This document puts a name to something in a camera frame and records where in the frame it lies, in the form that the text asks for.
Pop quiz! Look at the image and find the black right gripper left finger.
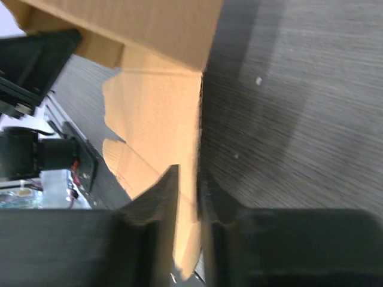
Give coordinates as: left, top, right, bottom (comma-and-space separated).
1, 165, 179, 286

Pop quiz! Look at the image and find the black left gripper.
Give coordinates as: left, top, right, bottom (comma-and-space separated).
1, 29, 83, 118

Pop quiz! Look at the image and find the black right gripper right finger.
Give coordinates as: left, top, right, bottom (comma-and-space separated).
199, 179, 382, 286

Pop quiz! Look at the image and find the brown cardboard box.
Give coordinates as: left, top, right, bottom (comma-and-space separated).
5, 1, 223, 280

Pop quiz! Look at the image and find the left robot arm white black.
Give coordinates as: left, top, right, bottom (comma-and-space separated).
1, 29, 82, 181

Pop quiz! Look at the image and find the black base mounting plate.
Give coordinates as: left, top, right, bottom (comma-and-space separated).
62, 121, 130, 209

